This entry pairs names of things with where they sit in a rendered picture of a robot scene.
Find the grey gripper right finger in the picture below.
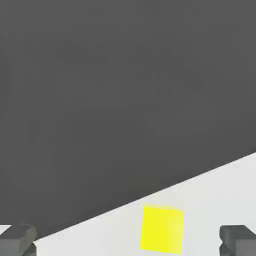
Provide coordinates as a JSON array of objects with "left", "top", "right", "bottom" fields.
[{"left": 219, "top": 224, "right": 256, "bottom": 256}]

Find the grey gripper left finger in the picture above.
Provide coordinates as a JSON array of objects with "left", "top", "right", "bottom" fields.
[{"left": 0, "top": 224, "right": 38, "bottom": 256}]

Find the small yellow cube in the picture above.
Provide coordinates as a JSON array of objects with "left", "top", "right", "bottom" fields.
[{"left": 139, "top": 203, "right": 185, "bottom": 256}]

